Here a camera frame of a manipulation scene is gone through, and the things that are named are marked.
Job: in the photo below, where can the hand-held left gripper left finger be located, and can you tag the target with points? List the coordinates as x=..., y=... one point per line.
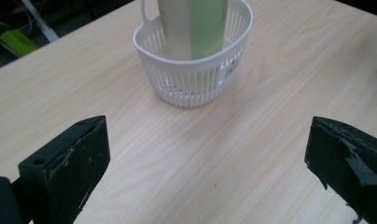
x=65, y=174

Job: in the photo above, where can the white pole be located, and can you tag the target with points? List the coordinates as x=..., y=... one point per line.
x=40, y=21

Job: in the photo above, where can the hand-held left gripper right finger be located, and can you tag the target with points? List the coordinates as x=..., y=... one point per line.
x=348, y=165

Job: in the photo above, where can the white slotted plastic basket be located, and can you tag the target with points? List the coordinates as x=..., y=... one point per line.
x=192, y=77

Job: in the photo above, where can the green and white carton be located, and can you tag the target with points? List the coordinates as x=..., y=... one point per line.
x=196, y=28

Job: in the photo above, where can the green object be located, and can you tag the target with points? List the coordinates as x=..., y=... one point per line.
x=17, y=42

